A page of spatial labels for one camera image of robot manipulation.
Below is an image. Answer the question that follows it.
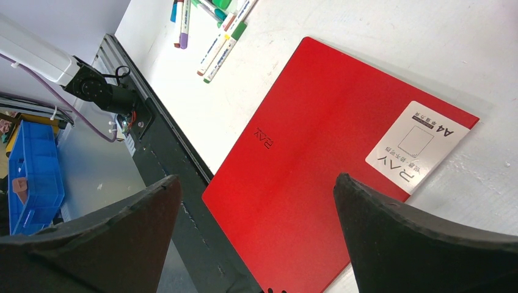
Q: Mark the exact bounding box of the black blue marker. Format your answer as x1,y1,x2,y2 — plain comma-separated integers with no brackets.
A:
170,0,178,23

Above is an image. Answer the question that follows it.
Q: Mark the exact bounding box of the blue plastic bin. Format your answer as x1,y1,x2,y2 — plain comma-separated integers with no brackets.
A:
8,121,65,235

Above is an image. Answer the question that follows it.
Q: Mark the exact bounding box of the brown cap white marker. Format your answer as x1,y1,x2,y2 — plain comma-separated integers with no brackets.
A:
197,1,257,77

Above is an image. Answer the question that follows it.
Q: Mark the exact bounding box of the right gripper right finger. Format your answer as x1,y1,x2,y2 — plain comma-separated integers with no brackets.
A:
333,173,517,292

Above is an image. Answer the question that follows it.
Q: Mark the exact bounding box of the red A4 folder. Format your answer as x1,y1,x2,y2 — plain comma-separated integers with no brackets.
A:
202,37,479,292

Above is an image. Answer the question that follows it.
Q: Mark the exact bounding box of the green cap white marker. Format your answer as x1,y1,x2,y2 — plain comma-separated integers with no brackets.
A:
203,22,247,84

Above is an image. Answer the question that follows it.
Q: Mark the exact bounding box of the green white marker horizontal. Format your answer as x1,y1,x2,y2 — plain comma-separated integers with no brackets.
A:
193,0,227,22

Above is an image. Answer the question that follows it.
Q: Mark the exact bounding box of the purple cap white marker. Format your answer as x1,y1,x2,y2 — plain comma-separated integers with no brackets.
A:
179,0,192,49

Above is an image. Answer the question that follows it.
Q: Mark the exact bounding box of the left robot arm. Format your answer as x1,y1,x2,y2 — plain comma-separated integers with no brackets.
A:
1,14,137,115

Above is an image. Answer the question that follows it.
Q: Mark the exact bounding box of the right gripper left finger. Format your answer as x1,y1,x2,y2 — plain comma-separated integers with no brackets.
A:
1,175,182,292

